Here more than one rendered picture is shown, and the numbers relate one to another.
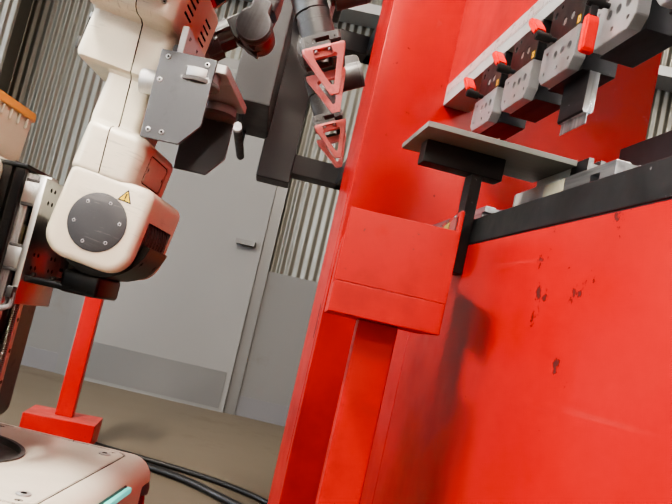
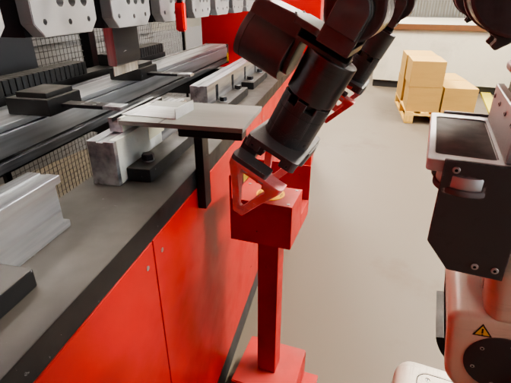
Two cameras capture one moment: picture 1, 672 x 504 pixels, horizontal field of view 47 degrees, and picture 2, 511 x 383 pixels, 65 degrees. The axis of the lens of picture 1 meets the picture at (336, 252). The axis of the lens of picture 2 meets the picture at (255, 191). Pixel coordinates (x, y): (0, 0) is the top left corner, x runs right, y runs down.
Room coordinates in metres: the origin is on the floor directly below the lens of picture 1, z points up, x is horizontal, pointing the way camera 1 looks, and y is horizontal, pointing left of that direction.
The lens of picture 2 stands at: (2.08, 0.21, 1.23)
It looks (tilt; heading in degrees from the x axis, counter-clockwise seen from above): 26 degrees down; 201
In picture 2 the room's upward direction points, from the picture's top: straight up
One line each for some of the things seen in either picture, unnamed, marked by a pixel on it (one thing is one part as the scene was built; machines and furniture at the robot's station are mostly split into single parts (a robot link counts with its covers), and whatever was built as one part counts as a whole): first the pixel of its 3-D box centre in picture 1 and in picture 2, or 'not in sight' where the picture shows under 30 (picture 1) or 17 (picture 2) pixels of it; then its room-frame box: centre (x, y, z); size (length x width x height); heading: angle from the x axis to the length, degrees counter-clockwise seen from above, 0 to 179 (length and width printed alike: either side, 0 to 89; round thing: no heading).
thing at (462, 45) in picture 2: not in sight; (442, 50); (-5.44, 0.66, 0.45); 2.29 x 1.85 x 0.89; 178
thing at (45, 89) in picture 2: not in sight; (72, 100); (1.36, -0.52, 1.01); 0.26 x 0.12 x 0.05; 98
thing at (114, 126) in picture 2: (568, 178); (138, 112); (1.32, -0.37, 0.99); 0.20 x 0.03 x 0.03; 8
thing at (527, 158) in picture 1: (485, 154); (194, 115); (1.32, -0.22, 1.00); 0.26 x 0.18 x 0.01; 98
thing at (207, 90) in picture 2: not in sight; (255, 63); (0.09, -0.54, 0.92); 1.68 x 0.06 x 0.10; 8
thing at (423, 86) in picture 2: not in sight; (434, 84); (-2.99, 0.50, 0.32); 1.09 x 0.78 x 0.64; 4
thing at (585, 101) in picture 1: (577, 104); (123, 49); (1.34, -0.36, 1.13); 0.10 x 0.02 x 0.10; 8
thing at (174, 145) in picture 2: not in sight; (167, 150); (1.30, -0.31, 0.89); 0.30 x 0.05 x 0.03; 8
